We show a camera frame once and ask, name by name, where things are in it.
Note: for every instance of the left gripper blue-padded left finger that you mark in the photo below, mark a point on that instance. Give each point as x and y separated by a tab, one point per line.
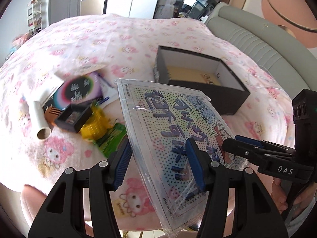
62	215

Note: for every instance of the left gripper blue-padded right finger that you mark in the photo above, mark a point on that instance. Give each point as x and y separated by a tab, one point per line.
255	213

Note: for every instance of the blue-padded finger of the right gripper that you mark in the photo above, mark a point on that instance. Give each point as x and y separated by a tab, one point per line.
254	155
267	145

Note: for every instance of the yellow green snack bag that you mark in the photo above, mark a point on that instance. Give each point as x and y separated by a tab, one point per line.
105	134

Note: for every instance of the pixel bead art board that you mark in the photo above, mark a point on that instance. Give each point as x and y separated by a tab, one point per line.
159	118

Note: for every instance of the colourful Smart Devil box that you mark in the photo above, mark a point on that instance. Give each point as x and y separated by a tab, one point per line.
81	89

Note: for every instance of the person's right hand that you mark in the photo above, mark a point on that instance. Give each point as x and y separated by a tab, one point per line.
302	201

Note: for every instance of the black Daphne shoe box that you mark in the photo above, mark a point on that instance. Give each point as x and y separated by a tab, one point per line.
226	99

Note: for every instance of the grey upholstered headboard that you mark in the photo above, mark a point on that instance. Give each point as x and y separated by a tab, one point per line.
274	50

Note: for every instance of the white paper roll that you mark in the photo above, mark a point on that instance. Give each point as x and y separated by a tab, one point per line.
42	129

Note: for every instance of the small black tray box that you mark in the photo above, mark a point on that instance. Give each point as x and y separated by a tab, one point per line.
73	118

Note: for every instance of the brown comb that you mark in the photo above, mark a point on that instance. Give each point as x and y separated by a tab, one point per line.
51	114

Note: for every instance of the white blue wipes pack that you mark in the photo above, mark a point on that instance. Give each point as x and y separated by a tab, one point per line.
109	93

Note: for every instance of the white envelope red text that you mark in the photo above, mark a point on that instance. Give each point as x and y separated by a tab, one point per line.
47	88

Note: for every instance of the pink plush toys on floor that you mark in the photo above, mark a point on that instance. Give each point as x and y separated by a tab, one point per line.
17	43

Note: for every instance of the white shelf rack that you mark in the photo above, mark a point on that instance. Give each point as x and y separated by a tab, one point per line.
34	17

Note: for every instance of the black camera module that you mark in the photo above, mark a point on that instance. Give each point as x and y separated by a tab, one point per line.
304	118

